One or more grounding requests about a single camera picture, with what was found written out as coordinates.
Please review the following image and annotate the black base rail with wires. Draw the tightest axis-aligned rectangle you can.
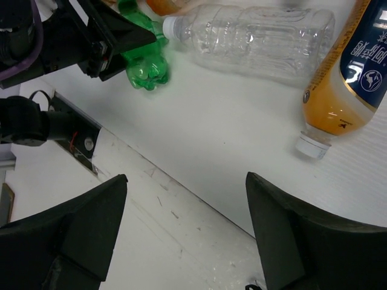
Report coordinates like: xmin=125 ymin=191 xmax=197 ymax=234
xmin=50 ymin=91 xmax=102 ymax=176

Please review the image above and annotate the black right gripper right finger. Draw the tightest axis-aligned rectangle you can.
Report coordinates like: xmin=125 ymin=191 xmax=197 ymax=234
xmin=246 ymin=172 xmax=386 ymax=289

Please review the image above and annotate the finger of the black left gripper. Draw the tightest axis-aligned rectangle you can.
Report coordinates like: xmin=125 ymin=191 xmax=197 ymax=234
xmin=78 ymin=0 xmax=156 ymax=56
xmin=99 ymin=56 xmax=126 ymax=81

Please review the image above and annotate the clear bottle blue white cap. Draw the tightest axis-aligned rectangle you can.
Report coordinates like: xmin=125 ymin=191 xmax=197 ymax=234
xmin=163 ymin=4 xmax=335 ymax=84

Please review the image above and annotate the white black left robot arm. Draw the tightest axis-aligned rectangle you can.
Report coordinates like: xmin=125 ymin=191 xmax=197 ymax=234
xmin=1 ymin=1 xmax=156 ymax=89

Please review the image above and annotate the green Sprite plastic bottle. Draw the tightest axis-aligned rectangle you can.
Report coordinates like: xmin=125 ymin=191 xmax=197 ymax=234
xmin=117 ymin=1 xmax=170 ymax=91

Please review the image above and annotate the clear bottle orange flower label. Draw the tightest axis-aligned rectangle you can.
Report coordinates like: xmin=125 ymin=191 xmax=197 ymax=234
xmin=146 ymin=0 xmax=194 ymax=16

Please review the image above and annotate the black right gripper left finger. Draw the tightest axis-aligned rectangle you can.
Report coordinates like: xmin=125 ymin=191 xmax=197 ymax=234
xmin=1 ymin=175 xmax=127 ymax=289

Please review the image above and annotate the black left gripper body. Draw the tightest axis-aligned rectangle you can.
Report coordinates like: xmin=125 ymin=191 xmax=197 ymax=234
xmin=1 ymin=1 xmax=114 ymax=89

